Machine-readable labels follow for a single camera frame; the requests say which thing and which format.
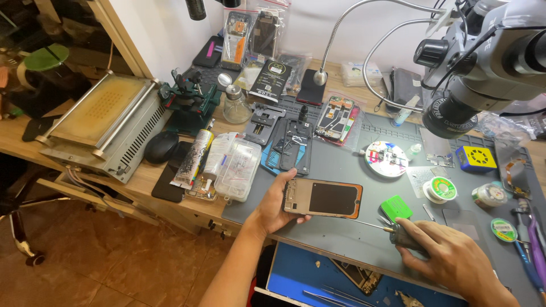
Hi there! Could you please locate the black cylinder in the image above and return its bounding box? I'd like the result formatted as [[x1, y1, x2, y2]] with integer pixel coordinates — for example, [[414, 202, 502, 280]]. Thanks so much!
[[185, 0, 207, 21]]

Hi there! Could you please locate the clear glass phone panel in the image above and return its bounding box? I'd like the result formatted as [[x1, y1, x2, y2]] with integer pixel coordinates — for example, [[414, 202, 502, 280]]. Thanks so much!
[[442, 208, 485, 249]]

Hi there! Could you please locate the black phone with red edge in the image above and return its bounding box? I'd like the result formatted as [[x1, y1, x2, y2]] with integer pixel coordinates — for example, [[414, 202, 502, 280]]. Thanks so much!
[[295, 68, 328, 106]]

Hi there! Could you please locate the metal reballing stencil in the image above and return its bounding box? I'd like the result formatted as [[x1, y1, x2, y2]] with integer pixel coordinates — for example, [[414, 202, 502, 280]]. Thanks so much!
[[407, 166, 445, 199]]

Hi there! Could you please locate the yellow and blue box device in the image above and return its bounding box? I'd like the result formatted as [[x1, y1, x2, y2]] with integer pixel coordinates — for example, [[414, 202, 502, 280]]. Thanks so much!
[[455, 145, 499, 173]]

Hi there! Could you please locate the black computer mouse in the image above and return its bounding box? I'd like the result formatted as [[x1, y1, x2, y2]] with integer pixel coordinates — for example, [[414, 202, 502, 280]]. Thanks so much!
[[144, 131, 180, 165]]

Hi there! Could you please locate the black case with pink strip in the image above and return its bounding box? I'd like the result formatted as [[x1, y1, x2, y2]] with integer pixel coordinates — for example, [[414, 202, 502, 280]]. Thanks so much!
[[192, 35, 224, 69]]

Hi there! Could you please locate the small clear tape roll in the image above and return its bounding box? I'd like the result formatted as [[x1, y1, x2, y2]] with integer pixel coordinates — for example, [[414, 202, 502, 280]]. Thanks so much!
[[471, 183, 508, 209]]

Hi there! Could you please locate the open wooden drawer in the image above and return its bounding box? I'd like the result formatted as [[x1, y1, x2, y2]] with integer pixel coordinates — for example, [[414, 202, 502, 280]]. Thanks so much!
[[36, 172, 162, 227]]

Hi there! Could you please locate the silver gooseneck lamp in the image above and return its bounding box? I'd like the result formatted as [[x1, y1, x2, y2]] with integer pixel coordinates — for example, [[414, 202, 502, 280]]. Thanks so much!
[[362, 18, 440, 113], [313, 0, 446, 87]]

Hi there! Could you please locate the bagged phone frame orange label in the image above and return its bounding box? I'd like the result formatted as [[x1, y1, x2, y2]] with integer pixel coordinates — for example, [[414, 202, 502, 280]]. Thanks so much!
[[220, 8, 257, 71]]

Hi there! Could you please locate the white round board holder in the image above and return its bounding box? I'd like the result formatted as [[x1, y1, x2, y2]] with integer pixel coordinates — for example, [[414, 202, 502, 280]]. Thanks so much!
[[365, 141, 410, 178]]

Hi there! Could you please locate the white cotton swab pack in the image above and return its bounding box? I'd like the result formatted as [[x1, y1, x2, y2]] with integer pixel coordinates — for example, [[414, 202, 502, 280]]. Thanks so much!
[[341, 61, 384, 88]]

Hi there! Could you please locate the silver tweezers pair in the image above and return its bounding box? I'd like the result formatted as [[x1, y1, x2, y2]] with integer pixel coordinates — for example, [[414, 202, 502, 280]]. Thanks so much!
[[302, 284, 377, 307]]

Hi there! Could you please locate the blue plastic sheet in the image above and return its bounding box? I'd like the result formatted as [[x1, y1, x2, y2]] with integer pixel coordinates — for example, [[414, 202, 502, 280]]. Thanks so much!
[[260, 141, 309, 175]]

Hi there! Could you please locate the grey phone clamp fixture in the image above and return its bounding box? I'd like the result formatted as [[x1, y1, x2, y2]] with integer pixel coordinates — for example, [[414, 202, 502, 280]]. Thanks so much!
[[243, 102, 287, 147]]

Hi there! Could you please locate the black phone middle frame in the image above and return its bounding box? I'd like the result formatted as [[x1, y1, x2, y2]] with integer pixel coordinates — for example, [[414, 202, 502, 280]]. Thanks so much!
[[265, 118, 315, 176]]

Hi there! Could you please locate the flat black phone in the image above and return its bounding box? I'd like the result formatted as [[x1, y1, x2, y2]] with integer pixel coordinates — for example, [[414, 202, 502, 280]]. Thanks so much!
[[151, 142, 193, 204]]

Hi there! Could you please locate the metal shield plate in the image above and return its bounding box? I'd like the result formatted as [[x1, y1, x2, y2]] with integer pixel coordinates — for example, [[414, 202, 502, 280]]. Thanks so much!
[[420, 127, 456, 168]]

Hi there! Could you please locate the office chair base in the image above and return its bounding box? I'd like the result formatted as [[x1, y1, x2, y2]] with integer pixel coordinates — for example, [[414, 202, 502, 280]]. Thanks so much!
[[0, 193, 72, 267]]

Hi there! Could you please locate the person's left hand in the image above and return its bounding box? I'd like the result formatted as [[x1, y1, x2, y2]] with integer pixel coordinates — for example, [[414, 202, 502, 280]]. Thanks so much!
[[249, 167, 313, 235]]

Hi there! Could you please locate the phone frame with black screen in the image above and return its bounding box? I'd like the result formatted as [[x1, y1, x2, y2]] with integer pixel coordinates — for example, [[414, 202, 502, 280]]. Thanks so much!
[[282, 178, 364, 220]]

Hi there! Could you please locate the blue handled screwdriver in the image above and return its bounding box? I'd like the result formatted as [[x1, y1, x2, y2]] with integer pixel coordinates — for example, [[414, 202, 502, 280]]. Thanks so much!
[[511, 208, 546, 297]]

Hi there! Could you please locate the white green solder wick spool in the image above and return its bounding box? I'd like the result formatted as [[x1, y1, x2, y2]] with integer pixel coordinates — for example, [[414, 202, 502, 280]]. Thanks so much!
[[423, 176, 459, 205]]

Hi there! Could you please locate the black pouch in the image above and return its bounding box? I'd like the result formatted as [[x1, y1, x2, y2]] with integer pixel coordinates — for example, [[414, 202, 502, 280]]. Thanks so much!
[[392, 68, 425, 114]]

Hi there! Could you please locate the white glue tube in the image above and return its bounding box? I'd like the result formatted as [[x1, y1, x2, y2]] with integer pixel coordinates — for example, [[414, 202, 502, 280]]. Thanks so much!
[[202, 136, 232, 182]]

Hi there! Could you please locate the wooden shelf with clutter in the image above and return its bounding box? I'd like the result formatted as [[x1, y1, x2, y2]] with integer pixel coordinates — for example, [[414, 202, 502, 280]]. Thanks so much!
[[0, 0, 143, 122]]

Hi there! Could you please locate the clear plastic organizer box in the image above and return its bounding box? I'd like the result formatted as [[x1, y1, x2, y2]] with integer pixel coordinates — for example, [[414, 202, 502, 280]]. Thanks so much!
[[213, 133, 262, 203]]

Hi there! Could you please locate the blue drawer mat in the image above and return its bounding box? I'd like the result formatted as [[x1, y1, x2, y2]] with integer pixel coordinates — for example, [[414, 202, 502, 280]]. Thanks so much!
[[266, 242, 470, 307]]

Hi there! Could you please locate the clear bag of small parts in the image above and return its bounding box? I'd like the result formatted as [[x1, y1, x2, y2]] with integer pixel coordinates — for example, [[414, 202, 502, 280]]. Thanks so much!
[[277, 53, 313, 97]]

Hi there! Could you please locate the green label wire spool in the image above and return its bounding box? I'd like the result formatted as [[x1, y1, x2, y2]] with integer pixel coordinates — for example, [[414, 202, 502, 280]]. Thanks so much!
[[490, 217, 519, 243]]

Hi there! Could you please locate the bagged phone frame with board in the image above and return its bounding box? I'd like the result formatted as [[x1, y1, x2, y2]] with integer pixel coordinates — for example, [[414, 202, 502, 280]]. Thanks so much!
[[314, 95, 364, 149]]

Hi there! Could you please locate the orange flex cable part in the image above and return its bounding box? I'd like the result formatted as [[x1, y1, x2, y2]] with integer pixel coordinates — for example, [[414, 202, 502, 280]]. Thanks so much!
[[505, 158, 532, 200]]

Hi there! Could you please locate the phone part in drawer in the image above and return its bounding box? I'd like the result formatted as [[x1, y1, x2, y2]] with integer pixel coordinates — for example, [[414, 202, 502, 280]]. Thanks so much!
[[330, 258, 384, 296]]

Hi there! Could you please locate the glass alcohol dispenser bottle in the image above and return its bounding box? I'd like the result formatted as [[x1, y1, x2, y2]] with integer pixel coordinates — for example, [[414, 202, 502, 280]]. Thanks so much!
[[218, 73, 253, 125]]

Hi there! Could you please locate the green plastic pry card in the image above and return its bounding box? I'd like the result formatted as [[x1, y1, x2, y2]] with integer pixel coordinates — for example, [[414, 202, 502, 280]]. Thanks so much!
[[380, 195, 413, 223]]

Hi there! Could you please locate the person's right hand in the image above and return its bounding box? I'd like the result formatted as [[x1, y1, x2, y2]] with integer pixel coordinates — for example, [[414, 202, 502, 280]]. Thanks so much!
[[394, 217, 498, 296]]

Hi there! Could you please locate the grey stereo microscope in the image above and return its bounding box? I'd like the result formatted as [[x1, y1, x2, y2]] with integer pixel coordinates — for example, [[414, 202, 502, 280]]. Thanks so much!
[[413, 0, 546, 140]]

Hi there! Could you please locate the grey electric screwdriver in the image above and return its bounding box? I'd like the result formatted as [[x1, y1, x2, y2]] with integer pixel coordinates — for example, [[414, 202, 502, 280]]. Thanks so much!
[[348, 217, 430, 256]]

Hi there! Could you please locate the heap of clear plastic bags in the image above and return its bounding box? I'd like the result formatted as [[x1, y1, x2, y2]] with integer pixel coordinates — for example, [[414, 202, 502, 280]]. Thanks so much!
[[473, 100, 546, 143]]

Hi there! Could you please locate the silver screen separator machine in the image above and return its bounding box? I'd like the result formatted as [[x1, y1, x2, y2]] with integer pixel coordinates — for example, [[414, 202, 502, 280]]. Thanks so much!
[[35, 70, 172, 185]]

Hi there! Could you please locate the black battery package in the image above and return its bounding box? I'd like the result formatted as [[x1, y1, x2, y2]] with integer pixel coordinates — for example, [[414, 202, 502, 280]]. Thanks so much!
[[249, 60, 293, 103]]

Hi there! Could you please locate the grey silicone repair mat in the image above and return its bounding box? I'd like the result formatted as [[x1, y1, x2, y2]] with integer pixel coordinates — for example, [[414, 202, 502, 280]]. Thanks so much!
[[222, 96, 546, 307]]

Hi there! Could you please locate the bagged dark phone display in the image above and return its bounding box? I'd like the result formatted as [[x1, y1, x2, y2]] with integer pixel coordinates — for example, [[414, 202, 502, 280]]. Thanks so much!
[[249, 1, 291, 61]]

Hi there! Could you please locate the green round lid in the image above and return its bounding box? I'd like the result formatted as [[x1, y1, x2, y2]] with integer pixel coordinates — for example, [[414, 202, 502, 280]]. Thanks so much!
[[23, 43, 71, 72]]

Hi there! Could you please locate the green circuit board holder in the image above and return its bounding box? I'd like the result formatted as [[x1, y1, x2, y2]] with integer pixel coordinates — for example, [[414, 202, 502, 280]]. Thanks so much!
[[158, 69, 222, 136]]

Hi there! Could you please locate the purple handled tool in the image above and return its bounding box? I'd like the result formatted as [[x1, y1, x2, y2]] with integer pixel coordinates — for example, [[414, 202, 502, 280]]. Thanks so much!
[[526, 200, 546, 280]]

